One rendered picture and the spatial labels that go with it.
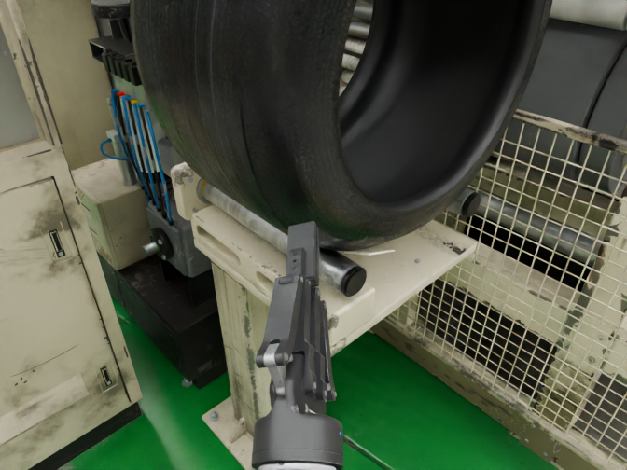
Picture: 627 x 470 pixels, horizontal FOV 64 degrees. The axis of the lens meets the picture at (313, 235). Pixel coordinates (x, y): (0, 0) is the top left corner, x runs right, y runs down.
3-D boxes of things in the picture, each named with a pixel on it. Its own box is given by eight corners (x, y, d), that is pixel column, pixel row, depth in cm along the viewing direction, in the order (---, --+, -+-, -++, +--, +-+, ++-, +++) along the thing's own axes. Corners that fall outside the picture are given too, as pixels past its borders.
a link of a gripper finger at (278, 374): (281, 420, 42) (252, 407, 38) (283, 360, 45) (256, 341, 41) (307, 418, 42) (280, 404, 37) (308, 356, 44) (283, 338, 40)
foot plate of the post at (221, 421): (202, 418, 152) (200, 410, 150) (271, 370, 167) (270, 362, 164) (255, 482, 136) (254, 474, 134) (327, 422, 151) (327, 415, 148)
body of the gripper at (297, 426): (230, 465, 39) (242, 349, 44) (277, 479, 45) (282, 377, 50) (322, 461, 36) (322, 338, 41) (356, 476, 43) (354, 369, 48)
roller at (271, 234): (218, 170, 87) (222, 192, 90) (197, 180, 85) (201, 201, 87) (369, 262, 66) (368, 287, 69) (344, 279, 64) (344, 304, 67)
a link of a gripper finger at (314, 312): (322, 397, 44) (327, 401, 45) (323, 283, 50) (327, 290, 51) (281, 401, 45) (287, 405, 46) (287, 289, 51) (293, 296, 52)
